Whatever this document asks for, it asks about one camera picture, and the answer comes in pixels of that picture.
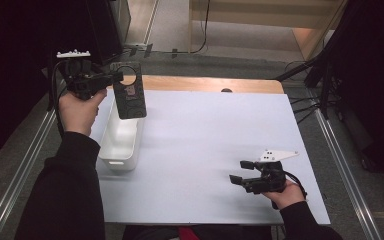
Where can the black stand leg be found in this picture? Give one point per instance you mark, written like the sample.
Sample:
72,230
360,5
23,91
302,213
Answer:
50,96

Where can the black cabinet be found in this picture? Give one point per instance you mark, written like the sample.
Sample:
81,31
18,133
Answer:
108,26

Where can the person's right hand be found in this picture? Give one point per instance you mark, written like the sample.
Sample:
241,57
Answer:
286,196

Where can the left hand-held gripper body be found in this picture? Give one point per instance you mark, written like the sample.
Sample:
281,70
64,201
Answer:
83,81

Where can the white plastic bin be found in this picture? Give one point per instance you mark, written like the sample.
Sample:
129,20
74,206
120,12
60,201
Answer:
120,143

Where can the small dark round knob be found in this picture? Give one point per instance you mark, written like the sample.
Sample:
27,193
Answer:
226,90

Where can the white board sheet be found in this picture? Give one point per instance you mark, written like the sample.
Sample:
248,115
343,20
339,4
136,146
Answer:
196,150

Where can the cartoon print phone case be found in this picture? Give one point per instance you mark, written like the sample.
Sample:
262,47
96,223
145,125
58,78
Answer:
130,96

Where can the dark curtain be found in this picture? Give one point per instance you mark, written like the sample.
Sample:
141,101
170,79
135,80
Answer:
373,83
10,66

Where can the light wooden shelf unit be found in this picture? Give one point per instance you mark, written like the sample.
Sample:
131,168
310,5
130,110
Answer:
253,16

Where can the person's dark clothed torso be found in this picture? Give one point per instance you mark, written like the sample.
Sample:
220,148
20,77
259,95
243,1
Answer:
153,233

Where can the metal floor rail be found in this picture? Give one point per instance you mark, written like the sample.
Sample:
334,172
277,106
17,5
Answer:
346,173
23,163

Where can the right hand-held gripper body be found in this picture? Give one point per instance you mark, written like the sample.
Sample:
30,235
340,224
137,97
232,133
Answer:
270,178

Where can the black metal stand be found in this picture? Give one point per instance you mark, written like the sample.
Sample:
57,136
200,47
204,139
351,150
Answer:
323,76

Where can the person's left hand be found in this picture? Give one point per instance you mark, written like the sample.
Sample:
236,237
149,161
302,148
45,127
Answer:
78,113

